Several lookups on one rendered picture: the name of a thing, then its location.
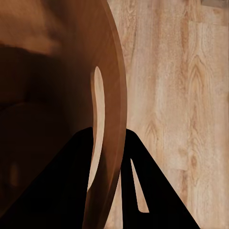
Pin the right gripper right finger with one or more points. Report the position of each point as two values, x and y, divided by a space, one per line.
166 209

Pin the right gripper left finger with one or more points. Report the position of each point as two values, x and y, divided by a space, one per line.
56 197

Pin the trash can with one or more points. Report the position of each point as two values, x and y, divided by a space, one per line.
49 50

